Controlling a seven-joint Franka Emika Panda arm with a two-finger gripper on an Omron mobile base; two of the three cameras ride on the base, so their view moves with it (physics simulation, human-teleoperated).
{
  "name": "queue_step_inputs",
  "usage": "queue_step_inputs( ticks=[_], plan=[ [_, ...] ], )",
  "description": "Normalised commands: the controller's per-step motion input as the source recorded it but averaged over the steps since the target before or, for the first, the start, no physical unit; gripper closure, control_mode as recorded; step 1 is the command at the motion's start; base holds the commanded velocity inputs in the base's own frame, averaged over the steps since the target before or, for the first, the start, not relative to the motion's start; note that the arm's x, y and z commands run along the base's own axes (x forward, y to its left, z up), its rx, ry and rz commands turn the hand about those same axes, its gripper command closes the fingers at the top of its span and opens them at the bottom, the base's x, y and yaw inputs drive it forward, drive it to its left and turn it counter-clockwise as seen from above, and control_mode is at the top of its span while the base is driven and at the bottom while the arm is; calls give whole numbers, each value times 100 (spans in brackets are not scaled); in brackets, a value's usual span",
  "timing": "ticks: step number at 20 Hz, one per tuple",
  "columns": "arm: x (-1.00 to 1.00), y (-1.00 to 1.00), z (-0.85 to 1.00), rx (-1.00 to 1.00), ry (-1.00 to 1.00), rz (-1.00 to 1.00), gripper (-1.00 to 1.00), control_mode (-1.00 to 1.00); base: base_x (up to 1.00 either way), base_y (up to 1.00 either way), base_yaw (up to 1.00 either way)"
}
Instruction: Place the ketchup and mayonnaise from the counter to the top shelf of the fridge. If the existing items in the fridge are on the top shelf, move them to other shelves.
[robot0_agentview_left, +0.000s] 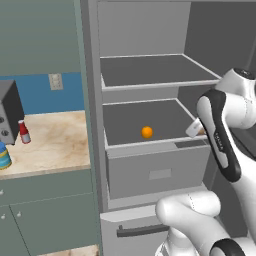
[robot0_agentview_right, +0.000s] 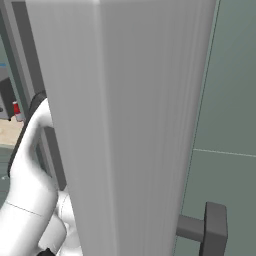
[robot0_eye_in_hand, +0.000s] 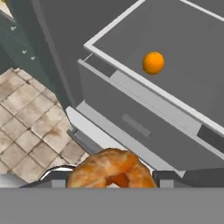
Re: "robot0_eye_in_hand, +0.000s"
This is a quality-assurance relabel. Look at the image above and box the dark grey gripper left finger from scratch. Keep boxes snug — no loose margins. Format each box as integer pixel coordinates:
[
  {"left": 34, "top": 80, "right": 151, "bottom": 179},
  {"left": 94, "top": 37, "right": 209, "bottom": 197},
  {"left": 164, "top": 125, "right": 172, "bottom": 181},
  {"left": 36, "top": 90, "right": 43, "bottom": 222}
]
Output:
[{"left": 19, "top": 170, "right": 71, "bottom": 189}]

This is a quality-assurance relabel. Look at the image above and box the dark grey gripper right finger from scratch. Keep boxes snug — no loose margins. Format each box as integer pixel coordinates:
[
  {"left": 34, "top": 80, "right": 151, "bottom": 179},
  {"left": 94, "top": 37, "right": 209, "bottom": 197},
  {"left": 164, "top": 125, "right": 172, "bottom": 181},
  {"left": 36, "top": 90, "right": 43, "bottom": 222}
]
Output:
[{"left": 152, "top": 170, "right": 205, "bottom": 189}]

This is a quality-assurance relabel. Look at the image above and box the grey fridge drawer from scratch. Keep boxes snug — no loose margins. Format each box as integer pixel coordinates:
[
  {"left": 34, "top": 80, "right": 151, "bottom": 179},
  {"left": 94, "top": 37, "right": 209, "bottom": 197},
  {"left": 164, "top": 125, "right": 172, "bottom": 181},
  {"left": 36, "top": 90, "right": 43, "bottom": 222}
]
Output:
[{"left": 77, "top": 53, "right": 224, "bottom": 172}]

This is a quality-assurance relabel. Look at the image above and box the white-rimmed fridge shelf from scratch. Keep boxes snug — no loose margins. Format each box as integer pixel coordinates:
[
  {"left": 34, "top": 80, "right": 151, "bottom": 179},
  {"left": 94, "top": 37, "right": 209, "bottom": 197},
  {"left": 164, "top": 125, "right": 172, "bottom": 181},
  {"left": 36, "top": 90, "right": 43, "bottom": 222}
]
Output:
[{"left": 83, "top": 0, "right": 224, "bottom": 138}]

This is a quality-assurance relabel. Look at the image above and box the grey fridge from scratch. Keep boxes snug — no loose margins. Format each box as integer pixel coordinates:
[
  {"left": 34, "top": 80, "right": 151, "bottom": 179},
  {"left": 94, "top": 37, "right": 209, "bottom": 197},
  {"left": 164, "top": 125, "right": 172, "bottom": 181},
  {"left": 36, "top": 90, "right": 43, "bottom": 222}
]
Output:
[{"left": 5, "top": 0, "right": 224, "bottom": 187}]

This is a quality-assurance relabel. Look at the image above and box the silver curved metal rim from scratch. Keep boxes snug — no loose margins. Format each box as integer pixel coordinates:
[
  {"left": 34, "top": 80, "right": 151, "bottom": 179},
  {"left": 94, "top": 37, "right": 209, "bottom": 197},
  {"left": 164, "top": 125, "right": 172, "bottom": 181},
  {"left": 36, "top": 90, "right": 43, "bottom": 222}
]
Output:
[{"left": 38, "top": 164, "right": 77, "bottom": 181}]

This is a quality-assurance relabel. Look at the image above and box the orange fruit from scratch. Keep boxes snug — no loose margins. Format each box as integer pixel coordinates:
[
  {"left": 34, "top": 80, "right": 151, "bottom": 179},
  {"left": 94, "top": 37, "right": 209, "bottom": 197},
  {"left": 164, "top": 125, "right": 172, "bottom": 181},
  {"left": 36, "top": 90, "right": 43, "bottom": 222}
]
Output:
[{"left": 142, "top": 51, "right": 165, "bottom": 76}]

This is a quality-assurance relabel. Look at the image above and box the dark green cupboard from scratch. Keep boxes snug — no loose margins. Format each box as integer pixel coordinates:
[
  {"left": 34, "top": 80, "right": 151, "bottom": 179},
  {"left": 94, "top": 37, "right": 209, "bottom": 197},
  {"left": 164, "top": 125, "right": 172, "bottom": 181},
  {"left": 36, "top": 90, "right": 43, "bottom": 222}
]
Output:
[{"left": 0, "top": 8, "right": 60, "bottom": 97}]

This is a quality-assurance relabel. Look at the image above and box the golden brown ring pastry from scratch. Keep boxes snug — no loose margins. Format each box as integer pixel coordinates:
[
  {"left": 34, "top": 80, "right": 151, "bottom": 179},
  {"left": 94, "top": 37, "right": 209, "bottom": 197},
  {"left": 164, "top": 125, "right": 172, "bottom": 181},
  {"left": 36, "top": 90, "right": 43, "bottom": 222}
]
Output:
[{"left": 66, "top": 147, "right": 158, "bottom": 189}]

